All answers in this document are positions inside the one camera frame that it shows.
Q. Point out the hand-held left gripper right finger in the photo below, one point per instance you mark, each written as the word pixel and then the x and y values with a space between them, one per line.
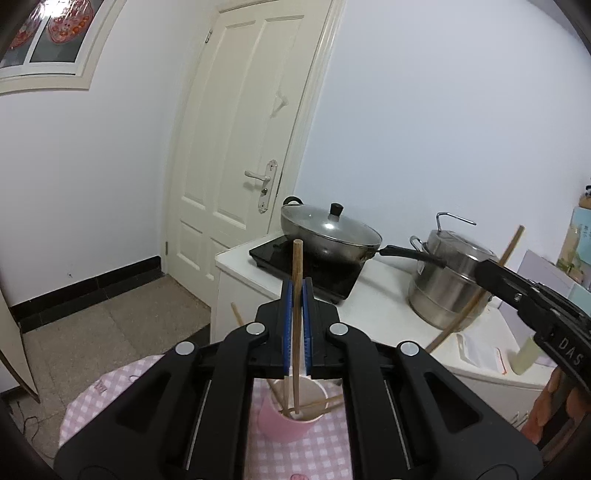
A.
pixel 308 323

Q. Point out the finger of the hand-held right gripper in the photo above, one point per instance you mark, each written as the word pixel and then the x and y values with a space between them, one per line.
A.
pixel 503 281

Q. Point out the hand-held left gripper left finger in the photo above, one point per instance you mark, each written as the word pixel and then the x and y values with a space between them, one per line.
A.
pixel 287 323

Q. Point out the pink cup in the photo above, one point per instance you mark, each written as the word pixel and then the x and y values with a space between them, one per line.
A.
pixel 277 427

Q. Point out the person's right hand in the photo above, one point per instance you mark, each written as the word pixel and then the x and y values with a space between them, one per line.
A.
pixel 542 415

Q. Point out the white fridge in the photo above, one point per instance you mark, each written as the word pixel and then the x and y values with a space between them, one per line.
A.
pixel 545 272

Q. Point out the pale green cup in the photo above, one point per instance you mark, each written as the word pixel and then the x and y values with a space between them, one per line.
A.
pixel 524 360

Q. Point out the stainless steel steamer pot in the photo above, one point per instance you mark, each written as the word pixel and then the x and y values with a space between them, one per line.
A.
pixel 443 295

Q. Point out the black induction cooktop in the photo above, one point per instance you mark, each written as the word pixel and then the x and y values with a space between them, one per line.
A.
pixel 272 254

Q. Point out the white paper packet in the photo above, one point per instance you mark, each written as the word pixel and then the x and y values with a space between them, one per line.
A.
pixel 480 353

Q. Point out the cream bottle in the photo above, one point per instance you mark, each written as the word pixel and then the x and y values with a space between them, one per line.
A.
pixel 571 249

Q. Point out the white cabinet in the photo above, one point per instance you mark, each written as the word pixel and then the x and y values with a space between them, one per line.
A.
pixel 392 314

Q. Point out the glass wok lid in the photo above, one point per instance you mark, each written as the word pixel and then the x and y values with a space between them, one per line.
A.
pixel 323 228

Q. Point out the small toy figure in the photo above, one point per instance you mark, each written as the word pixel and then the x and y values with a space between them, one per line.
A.
pixel 586 196

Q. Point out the pink checked tablecloth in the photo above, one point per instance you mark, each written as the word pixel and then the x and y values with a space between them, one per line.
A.
pixel 92 401

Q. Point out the cream panelled door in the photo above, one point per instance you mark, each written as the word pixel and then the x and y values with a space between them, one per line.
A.
pixel 240 115

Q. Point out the white door hook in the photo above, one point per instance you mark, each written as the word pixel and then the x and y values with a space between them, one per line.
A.
pixel 280 102

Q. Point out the leaning white board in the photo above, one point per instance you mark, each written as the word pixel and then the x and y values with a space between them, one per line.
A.
pixel 14 350

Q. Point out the cream framed window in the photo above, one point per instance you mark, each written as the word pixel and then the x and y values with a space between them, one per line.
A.
pixel 69 53

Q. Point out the round red window decoration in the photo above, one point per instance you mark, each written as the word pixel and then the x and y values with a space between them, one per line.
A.
pixel 69 23
pixel 27 32

